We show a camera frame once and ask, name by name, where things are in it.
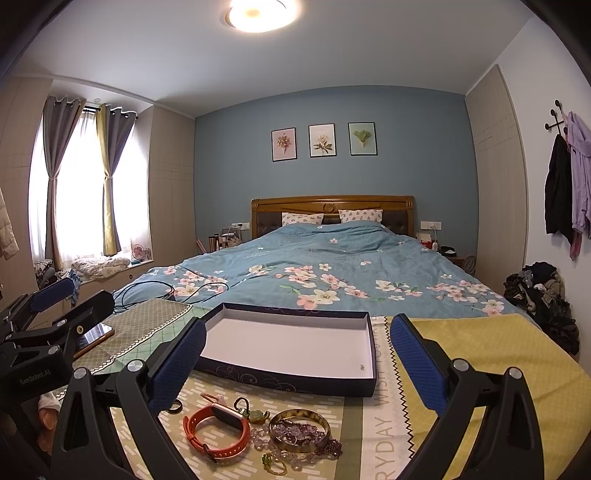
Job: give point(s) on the pink small jewelry piece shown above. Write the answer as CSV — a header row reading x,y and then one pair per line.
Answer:
x,y
214,399

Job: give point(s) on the pile of dark clothes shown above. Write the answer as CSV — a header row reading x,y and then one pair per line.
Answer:
x,y
539,290

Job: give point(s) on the right nightstand with items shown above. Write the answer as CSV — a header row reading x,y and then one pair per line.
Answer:
x,y
466,263

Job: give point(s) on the purple hanging garment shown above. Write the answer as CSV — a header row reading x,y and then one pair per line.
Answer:
x,y
580,149

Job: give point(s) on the smartphone with brown case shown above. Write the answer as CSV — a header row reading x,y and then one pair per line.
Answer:
x,y
92,338

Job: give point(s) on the left nightstand with clutter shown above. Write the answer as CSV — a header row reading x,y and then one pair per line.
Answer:
x,y
227,238

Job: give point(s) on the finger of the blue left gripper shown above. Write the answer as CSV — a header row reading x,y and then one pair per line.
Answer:
x,y
51,295

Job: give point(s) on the green jade pendant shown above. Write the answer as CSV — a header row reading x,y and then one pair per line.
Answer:
x,y
255,416

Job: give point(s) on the white flower framed picture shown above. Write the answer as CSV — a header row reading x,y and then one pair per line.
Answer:
x,y
322,140

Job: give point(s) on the white wall socket right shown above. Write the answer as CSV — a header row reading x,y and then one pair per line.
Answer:
x,y
431,225

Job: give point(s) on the beige wardrobe left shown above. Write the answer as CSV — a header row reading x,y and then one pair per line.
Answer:
x,y
170,187

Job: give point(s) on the blue floral duvet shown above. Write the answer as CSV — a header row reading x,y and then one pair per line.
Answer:
x,y
356,266

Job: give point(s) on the white bundle on windowsill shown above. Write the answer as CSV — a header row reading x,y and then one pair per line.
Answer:
x,y
100,267

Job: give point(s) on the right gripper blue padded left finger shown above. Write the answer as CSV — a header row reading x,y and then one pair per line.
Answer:
x,y
86,443

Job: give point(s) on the small pink desk fan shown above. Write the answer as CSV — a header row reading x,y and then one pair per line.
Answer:
x,y
140,254

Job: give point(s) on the green leaf framed picture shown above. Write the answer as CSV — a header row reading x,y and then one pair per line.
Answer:
x,y
362,139

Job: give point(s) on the left floral pillow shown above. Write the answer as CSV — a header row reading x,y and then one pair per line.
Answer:
x,y
291,218

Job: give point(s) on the pink flower framed picture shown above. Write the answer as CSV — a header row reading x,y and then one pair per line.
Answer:
x,y
284,144

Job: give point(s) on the beige wardrobe right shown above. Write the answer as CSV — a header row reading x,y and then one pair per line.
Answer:
x,y
501,178

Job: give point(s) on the wooden bed headboard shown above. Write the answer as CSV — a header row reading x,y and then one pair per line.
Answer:
x,y
398,211

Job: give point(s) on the left grey curtain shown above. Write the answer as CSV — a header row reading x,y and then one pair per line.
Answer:
x,y
59,119

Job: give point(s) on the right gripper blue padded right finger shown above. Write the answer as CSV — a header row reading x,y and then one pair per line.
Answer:
x,y
508,444

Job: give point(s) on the orange band smartwatch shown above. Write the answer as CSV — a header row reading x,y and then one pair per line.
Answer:
x,y
217,432

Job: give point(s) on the beige wardrobe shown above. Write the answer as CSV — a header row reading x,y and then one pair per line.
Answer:
x,y
170,187
501,178

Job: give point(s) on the right floral pillow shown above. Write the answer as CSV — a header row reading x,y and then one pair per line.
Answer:
x,y
372,215

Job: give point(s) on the round ceiling lamp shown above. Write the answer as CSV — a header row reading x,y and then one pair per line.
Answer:
x,y
262,16

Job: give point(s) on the person's left hand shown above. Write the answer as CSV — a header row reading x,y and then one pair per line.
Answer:
x,y
48,410

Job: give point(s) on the black wall coat hook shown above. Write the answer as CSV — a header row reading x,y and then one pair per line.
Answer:
x,y
558,122

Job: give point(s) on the dark blue jewelry box tray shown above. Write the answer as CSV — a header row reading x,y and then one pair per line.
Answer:
x,y
328,353

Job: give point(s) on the right grey yellow curtain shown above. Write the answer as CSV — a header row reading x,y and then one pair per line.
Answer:
x,y
113,127

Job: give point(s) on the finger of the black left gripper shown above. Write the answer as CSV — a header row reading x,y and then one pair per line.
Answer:
x,y
83,311

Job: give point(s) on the floral pillow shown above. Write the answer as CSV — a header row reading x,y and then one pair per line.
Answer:
x,y
291,218
372,215

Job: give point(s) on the black hanging jacket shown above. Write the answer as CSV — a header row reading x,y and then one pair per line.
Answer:
x,y
558,191

